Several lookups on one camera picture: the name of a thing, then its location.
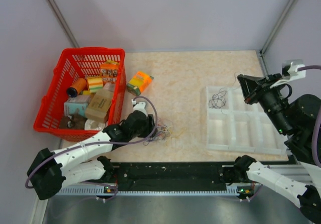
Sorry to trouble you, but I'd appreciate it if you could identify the brown plush toy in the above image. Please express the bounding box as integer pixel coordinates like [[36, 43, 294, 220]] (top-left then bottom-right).
[[59, 114, 87, 130]]

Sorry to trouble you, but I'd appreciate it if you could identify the left aluminium corner post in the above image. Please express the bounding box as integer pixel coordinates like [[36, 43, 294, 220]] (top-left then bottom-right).
[[46, 0, 80, 48]]

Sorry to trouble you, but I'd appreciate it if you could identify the white compartment tray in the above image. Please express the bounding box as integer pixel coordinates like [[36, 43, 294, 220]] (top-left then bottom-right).
[[205, 86, 287, 155]]

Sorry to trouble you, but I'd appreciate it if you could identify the orange cylindrical can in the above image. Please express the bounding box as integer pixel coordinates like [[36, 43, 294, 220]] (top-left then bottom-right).
[[66, 78, 87, 98]]

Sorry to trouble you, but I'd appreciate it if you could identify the right aluminium corner post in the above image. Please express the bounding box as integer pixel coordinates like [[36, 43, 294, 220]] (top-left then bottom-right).
[[259, 0, 298, 57]]

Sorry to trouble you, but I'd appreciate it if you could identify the brown cardboard box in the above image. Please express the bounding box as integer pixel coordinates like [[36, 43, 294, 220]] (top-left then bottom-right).
[[85, 89, 114, 123]]

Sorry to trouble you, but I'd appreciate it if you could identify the white crumpled bag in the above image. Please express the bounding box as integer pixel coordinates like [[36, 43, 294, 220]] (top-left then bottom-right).
[[84, 119, 107, 131]]

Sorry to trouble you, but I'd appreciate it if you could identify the orange green sponge box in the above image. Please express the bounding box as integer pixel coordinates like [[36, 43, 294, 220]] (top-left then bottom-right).
[[126, 71, 154, 96]]

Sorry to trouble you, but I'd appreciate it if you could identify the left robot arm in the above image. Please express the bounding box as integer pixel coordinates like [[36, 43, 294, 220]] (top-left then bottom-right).
[[27, 110, 155, 200]]

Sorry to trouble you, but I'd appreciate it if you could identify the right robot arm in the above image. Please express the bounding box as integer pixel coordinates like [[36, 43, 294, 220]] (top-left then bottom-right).
[[221, 74, 320, 223]]

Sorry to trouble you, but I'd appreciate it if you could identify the black wire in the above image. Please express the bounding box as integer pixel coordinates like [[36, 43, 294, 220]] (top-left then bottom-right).
[[208, 88, 228, 109]]

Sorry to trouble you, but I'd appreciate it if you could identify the aluminium corner post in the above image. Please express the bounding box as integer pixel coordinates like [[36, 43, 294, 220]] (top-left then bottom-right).
[[259, 0, 298, 57], [46, 0, 80, 48]]

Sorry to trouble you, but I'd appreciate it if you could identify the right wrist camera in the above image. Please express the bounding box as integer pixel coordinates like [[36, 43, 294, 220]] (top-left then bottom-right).
[[270, 59, 306, 88]]

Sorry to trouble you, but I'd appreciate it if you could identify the yellow green striped sponge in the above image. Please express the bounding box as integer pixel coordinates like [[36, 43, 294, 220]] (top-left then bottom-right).
[[87, 76, 104, 93]]

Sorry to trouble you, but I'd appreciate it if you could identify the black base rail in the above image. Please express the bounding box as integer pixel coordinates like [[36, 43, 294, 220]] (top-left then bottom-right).
[[60, 161, 311, 197]]

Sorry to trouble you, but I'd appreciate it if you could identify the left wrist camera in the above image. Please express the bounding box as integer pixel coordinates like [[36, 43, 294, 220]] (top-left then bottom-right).
[[131, 99, 147, 116]]

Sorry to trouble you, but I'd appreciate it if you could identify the white wire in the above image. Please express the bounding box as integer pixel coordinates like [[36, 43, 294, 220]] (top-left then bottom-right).
[[220, 73, 243, 116]]

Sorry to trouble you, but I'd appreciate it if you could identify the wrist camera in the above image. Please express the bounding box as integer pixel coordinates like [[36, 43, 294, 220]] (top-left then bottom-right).
[[131, 99, 147, 116], [270, 59, 306, 88]]

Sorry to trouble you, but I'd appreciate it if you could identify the light blue carton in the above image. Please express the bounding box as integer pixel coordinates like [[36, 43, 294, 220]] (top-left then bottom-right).
[[64, 95, 91, 117]]

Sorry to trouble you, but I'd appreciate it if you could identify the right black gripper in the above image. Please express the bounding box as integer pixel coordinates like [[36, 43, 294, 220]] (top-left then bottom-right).
[[236, 72, 291, 135]]

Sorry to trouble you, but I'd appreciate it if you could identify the orange snack box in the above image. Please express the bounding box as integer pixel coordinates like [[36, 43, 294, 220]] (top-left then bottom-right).
[[100, 60, 119, 84]]

